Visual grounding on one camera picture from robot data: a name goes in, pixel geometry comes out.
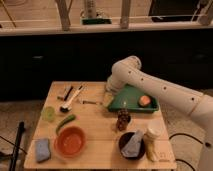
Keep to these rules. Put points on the light green cup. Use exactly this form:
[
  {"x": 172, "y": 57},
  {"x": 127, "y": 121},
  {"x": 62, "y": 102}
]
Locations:
[{"x": 48, "y": 114}]

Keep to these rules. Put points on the dark brown bowl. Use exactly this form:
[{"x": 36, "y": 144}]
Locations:
[{"x": 124, "y": 140}]

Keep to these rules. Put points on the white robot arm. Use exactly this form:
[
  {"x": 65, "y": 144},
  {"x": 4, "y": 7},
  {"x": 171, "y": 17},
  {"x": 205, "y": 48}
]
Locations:
[{"x": 196, "y": 105}]

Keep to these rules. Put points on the green plastic tray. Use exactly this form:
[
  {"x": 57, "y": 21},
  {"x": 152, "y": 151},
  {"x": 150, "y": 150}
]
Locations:
[{"x": 128, "y": 98}]

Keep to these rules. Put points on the black pole stand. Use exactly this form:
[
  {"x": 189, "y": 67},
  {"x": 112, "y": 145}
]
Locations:
[{"x": 16, "y": 147}]

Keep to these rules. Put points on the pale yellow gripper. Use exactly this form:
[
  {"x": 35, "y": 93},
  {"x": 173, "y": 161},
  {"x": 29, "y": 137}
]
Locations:
[{"x": 107, "y": 99}]

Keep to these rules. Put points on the green base background stand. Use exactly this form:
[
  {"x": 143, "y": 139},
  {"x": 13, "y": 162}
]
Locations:
[{"x": 90, "y": 16}]

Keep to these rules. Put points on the grey cloth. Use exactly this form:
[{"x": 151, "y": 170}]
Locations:
[{"x": 132, "y": 147}]

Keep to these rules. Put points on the green pepper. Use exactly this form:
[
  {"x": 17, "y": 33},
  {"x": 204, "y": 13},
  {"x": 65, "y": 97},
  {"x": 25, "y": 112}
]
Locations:
[{"x": 65, "y": 121}]

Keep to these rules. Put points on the red bowl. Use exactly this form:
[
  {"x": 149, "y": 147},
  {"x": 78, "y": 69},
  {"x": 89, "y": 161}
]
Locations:
[{"x": 70, "y": 141}]

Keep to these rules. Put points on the blue sponge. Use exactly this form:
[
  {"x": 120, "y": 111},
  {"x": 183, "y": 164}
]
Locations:
[{"x": 42, "y": 151}]

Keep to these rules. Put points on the small metal fork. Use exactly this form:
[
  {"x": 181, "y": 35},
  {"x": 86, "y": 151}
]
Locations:
[{"x": 91, "y": 102}]

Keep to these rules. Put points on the orange round fruit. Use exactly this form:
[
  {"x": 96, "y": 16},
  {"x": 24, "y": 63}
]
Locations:
[{"x": 144, "y": 100}]

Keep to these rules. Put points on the dark handled small tool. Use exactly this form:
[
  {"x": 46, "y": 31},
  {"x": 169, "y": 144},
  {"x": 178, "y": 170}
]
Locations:
[{"x": 63, "y": 95}]

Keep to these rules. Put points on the brown pine cone figure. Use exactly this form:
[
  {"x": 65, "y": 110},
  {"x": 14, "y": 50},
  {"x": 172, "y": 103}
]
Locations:
[{"x": 123, "y": 119}]

